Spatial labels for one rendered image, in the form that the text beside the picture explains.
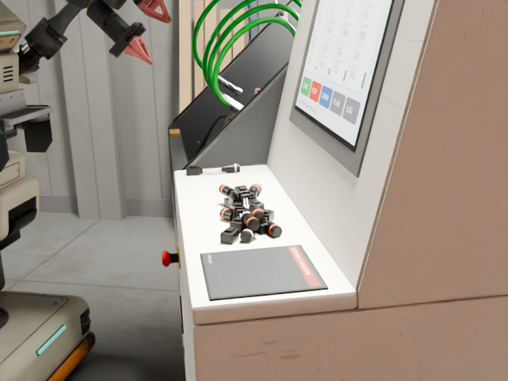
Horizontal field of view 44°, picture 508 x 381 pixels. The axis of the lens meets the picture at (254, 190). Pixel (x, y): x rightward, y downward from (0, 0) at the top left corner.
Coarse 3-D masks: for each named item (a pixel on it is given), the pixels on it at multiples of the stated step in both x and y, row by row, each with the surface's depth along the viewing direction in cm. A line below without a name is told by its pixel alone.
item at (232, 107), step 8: (248, 24) 150; (256, 24) 150; (288, 24) 151; (240, 32) 150; (232, 40) 150; (224, 48) 151; (224, 56) 151; (216, 64) 152; (216, 72) 152; (216, 80) 153; (216, 88) 153; (216, 96) 154; (224, 104) 155; (232, 104) 155
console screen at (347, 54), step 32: (320, 0) 124; (352, 0) 103; (384, 0) 89; (320, 32) 120; (352, 32) 101; (384, 32) 87; (320, 64) 116; (352, 64) 98; (384, 64) 86; (320, 96) 113; (352, 96) 96; (320, 128) 110; (352, 128) 93; (352, 160) 92
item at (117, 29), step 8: (112, 16) 157; (104, 24) 158; (112, 24) 157; (120, 24) 158; (128, 24) 160; (136, 24) 157; (104, 32) 159; (112, 32) 158; (120, 32) 158; (128, 32) 157; (120, 40) 158; (128, 40) 160; (112, 48) 158
